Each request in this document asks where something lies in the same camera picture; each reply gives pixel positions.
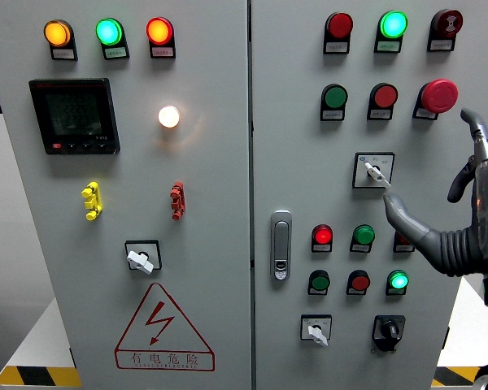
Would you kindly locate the green lit lamp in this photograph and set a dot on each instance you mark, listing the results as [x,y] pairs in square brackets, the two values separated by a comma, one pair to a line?
[393,24]
[398,280]
[109,31]

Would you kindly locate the black yellow striped tape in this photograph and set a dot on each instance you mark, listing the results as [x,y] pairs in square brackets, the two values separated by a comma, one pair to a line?
[455,375]
[36,376]

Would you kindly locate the grey cabinet door with display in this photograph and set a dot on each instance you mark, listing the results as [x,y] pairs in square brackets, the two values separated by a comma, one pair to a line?
[195,183]

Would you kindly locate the red buzzer lamp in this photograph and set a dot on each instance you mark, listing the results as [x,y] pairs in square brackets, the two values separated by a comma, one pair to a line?
[448,22]

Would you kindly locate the red lit lamp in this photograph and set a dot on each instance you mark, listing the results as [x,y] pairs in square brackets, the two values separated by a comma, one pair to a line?
[322,235]

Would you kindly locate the orange-red lit lamp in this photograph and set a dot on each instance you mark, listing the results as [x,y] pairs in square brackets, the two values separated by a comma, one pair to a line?
[159,31]

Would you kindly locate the large red stop button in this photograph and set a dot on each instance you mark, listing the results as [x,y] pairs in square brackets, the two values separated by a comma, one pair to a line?
[439,95]

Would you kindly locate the red warning triangle sign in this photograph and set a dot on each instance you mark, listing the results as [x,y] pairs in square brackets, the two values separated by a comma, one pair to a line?
[162,358]

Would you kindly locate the white round lamp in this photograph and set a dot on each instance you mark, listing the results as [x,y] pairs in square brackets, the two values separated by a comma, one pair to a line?
[168,116]

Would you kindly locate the yellow round lamp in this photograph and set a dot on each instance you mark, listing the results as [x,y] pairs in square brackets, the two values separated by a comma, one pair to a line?
[57,33]

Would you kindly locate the green push button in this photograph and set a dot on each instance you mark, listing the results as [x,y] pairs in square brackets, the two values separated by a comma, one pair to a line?
[335,96]
[320,282]
[364,235]

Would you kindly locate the grey cabinet door with lock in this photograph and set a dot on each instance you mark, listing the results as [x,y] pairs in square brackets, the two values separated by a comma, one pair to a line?
[301,170]

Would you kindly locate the black display meter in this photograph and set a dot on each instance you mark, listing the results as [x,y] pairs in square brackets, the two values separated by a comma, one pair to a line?
[73,113]

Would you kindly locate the dark red round lamp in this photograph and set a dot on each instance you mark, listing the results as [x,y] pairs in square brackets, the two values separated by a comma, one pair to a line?
[339,25]

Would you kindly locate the silver door lock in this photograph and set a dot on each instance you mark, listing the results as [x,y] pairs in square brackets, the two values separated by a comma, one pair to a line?
[281,243]

